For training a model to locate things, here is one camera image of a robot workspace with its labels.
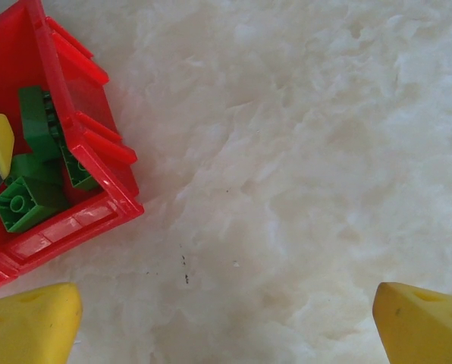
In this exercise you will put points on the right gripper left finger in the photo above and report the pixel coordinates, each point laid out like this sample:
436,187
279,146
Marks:
29,330

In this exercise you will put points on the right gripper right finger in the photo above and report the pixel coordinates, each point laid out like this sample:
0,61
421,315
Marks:
423,330

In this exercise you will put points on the small green lego brick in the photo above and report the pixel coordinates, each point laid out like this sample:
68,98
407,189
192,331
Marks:
32,167
32,212

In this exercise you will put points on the long green lego brick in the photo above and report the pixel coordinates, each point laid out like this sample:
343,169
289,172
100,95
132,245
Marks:
80,176
36,121

